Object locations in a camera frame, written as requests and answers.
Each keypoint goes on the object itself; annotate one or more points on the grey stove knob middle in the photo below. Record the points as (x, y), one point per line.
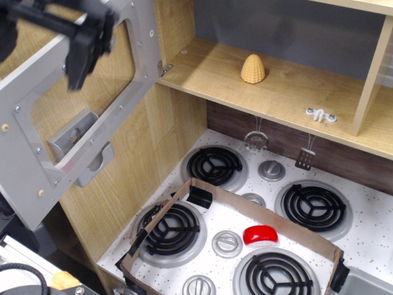
(254, 198)

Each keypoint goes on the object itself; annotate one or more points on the back left black burner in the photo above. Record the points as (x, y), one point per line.
(214, 165)

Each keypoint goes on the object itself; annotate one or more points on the grey wall phone holder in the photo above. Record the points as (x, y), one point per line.
(65, 139)

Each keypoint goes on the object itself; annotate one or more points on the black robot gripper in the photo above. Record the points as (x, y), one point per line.
(88, 40)

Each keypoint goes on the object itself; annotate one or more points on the brown cardboard frame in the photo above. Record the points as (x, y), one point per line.
(204, 194)

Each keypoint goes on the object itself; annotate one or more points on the aluminium frame rail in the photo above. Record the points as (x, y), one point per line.
(13, 251)

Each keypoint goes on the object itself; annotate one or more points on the grey stove knob centre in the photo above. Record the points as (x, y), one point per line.
(227, 244)

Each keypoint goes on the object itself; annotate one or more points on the front right black burner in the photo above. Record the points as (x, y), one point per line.
(272, 273)

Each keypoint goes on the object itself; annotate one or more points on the front left black burner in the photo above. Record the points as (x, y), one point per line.
(176, 232)

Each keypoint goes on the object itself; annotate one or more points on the grey toy sink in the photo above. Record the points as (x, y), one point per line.
(359, 282)

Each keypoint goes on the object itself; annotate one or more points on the grey stove knob front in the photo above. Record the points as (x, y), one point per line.
(199, 285)

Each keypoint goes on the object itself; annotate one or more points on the hanging grey toy spatula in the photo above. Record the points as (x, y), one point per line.
(306, 155)

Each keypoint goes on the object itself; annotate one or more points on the white plastic door catch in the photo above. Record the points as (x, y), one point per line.
(320, 115)

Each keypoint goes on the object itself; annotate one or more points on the black burner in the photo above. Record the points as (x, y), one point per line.
(272, 273)
(313, 207)
(176, 232)
(214, 165)

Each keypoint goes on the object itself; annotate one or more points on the hanging round toy strainer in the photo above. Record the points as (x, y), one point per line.
(256, 141)

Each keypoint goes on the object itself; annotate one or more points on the red toy cheese wedge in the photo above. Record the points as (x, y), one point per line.
(260, 235)

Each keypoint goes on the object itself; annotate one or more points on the yellow toy corn cob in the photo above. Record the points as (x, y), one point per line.
(253, 70)

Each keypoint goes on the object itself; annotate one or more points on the grey stove knob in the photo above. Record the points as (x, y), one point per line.
(271, 170)
(254, 198)
(227, 244)
(199, 285)

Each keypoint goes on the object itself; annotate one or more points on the grey stove knob back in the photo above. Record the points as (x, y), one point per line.
(271, 170)

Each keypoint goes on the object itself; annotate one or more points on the back right black burner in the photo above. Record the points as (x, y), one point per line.
(313, 207)

